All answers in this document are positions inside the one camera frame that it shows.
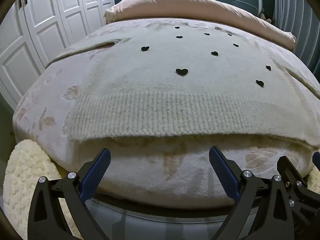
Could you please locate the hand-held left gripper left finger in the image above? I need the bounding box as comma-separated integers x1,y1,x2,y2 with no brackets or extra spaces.
27,148,112,240

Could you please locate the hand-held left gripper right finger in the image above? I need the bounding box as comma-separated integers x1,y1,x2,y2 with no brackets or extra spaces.
209,145,295,240

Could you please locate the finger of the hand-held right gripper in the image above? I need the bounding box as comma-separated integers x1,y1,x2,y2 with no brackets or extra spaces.
276,151,320,240

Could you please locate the cream sweater with black hearts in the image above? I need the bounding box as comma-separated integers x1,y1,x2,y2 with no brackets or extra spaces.
46,20,320,150

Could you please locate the fluffy white rug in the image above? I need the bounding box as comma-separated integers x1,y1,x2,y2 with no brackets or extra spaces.
4,140,83,240

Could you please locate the floral cream bed blanket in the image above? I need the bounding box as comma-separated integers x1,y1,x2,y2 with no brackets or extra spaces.
12,17,320,203

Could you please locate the white panelled wardrobe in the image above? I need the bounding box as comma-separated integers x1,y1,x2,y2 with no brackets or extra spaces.
0,0,115,110

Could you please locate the pink duvet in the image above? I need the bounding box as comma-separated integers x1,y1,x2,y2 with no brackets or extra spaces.
104,0,297,52

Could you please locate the grey curtain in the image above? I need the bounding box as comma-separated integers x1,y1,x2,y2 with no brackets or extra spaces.
274,0,320,80

